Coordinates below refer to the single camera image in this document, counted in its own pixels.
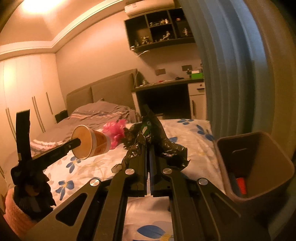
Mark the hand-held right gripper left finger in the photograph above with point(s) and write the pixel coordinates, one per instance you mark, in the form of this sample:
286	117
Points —
138	171

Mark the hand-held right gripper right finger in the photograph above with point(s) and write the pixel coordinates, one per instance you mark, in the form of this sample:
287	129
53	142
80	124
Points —
151	171

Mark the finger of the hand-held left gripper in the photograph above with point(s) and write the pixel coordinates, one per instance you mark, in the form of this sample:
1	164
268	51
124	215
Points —
57	150

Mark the black plastic bag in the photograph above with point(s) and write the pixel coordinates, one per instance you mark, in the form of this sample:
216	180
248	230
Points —
159	134

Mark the orange and white paper cup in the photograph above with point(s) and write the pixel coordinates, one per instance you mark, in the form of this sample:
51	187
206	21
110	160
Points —
97	143

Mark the brown trash bin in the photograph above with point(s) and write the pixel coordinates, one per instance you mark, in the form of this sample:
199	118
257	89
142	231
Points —
266	162

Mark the person's left forearm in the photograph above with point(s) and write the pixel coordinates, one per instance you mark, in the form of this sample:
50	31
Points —
16	217

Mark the person's left hand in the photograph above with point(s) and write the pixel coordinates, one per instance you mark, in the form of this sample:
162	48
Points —
34	197

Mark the shiny black plastic wrapper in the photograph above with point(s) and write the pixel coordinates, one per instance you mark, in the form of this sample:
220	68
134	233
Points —
130	139

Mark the black bedside stand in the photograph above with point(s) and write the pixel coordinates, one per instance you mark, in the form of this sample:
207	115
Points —
61	115

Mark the white floral blanket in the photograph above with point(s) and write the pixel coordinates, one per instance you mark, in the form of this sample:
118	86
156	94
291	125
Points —
92	166

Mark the white wardrobe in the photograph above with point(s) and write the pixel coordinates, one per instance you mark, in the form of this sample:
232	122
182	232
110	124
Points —
23	88

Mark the small pink plastic bag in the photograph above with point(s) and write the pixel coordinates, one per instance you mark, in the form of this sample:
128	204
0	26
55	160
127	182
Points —
113	131

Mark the grey striped bedding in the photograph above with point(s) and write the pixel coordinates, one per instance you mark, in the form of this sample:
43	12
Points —
97	113

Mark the grey padded headboard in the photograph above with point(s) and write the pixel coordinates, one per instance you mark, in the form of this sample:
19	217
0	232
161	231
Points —
104	90

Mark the white drawer cabinet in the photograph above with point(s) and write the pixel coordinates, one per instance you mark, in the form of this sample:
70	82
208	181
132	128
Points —
196	104

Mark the dark desk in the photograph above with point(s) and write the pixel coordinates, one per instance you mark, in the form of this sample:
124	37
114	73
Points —
166	83

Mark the red printed paper cup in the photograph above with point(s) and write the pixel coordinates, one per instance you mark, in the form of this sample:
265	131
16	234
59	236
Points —
241	185

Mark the small black desk item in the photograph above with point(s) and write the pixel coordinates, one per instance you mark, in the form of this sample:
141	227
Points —
179	78

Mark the green box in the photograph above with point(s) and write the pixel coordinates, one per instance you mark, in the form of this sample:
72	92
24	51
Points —
196	75

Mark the blue curtain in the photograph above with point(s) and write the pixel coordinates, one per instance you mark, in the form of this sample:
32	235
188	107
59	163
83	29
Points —
231	69

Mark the group of small figurines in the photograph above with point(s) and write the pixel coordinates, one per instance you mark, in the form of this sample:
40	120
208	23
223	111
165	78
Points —
166	36

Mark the white air conditioner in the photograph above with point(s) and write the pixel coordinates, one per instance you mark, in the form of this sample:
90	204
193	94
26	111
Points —
148	8

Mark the wall socket panel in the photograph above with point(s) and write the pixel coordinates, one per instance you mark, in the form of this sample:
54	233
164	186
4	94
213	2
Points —
160	71
186	67

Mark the dark wall shelf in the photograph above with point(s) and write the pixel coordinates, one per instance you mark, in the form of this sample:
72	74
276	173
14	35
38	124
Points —
166	44

